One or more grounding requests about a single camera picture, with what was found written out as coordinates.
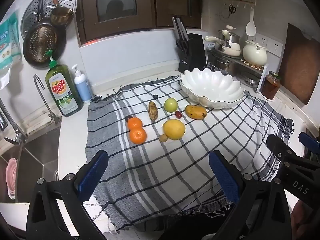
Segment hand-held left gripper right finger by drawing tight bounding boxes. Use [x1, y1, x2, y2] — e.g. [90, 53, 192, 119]
[209, 150, 293, 240]

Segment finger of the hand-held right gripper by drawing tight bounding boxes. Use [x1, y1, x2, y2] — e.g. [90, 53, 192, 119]
[266, 134, 297, 167]
[299, 132, 320, 156]

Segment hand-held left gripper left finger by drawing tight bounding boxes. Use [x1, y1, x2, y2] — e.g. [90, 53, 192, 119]
[26, 149, 109, 240]

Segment orange tangerine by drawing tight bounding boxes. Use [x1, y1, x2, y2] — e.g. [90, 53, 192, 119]
[129, 128, 147, 145]
[127, 117, 143, 132]

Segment large yellow lemon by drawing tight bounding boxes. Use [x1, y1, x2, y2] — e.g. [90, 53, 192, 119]
[163, 119, 186, 140]

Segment yellow spotted mango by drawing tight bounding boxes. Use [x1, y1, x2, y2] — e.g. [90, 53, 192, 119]
[185, 105, 207, 119]

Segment white scalloped bowl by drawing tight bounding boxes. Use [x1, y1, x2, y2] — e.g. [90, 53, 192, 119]
[180, 67, 246, 110]

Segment green apple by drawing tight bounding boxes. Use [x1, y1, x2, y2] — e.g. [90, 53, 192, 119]
[164, 98, 178, 113]

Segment small spotted banana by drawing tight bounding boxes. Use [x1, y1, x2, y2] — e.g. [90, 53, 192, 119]
[148, 101, 159, 120]

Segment person's right hand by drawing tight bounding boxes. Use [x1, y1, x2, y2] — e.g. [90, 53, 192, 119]
[292, 200, 320, 240]

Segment grey white checked cloth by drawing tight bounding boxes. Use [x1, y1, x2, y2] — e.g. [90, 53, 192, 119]
[85, 66, 293, 232]

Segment glass jar of red sauce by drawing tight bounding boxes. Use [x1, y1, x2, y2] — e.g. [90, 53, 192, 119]
[261, 71, 281, 100]

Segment steel sink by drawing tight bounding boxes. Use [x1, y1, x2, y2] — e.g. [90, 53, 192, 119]
[0, 125, 62, 203]

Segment steel shelf rack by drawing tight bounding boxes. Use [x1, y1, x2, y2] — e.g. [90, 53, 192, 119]
[207, 49, 269, 93]

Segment steel pot lid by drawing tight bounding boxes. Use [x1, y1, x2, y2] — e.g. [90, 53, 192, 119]
[241, 72, 260, 87]

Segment brown wooden cutting board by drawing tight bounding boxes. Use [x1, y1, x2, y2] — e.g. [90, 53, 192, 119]
[278, 23, 320, 105]

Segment thin curved steel faucet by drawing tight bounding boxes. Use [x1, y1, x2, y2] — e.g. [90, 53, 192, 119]
[34, 74, 62, 125]

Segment wooden bead trivet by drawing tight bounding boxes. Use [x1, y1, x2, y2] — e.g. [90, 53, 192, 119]
[241, 59, 264, 69]

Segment white blue pump bottle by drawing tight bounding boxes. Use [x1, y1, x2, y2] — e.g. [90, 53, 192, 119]
[71, 64, 92, 104]

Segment chrome sink faucet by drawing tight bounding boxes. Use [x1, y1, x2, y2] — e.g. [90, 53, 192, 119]
[0, 97, 28, 144]

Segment green dish soap bottle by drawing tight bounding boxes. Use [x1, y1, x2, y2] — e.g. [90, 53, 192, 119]
[45, 51, 84, 117]

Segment white casserole pot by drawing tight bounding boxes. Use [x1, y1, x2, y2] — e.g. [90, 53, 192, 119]
[242, 40, 268, 67]

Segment large steel pot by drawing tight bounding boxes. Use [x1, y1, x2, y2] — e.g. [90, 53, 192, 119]
[215, 57, 238, 72]

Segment steel pot with lid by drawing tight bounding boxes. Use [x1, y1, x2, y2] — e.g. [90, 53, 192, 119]
[218, 29, 241, 47]

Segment white rice spoon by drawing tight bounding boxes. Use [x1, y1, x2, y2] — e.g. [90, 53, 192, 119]
[245, 8, 257, 37]

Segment black knife block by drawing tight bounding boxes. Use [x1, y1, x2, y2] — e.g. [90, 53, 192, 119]
[178, 33, 207, 72]

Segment black kitchen scissors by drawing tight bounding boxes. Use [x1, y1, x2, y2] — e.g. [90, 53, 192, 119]
[175, 39, 190, 55]

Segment teal white packets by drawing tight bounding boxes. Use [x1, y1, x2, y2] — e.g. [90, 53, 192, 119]
[0, 12, 23, 89]

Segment brown glass window door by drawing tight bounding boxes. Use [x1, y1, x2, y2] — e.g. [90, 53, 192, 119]
[74, 0, 156, 47]

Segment brown cabinet door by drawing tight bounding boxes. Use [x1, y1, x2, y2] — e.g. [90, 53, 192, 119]
[154, 0, 203, 29]

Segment white wall socket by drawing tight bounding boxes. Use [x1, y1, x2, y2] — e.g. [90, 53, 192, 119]
[266, 39, 283, 54]
[250, 33, 268, 47]

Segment grey handled knife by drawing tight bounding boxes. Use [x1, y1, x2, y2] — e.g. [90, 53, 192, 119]
[180, 18, 190, 42]
[171, 17, 182, 40]
[176, 17, 187, 41]

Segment brass pot with wooden handle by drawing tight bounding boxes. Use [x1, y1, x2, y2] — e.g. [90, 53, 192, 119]
[50, 0, 75, 27]

